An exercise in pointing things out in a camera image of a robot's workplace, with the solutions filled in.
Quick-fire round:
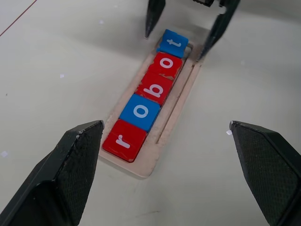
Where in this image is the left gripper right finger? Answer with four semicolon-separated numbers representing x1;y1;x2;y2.
229;121;301;226

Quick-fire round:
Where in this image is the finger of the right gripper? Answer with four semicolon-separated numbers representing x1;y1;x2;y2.
144;0;166;40
197;0;241;61

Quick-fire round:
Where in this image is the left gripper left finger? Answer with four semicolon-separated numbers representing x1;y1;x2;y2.
0;120;105;226

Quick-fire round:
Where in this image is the blue letter tile t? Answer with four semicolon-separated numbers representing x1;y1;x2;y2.
156;29;190;59

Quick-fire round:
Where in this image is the red letter tile o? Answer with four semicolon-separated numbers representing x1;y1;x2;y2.
148;51;183;81

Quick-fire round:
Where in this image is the red letter tile b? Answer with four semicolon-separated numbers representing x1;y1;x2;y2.
135;72;176;105

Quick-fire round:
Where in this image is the red letter tile r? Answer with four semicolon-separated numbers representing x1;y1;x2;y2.
102;119;148;163

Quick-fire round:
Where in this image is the wooden letter tray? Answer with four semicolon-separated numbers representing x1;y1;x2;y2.
98;40;203;179

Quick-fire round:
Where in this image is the blue letter tile o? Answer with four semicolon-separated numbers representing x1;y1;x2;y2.
119;93;161;132

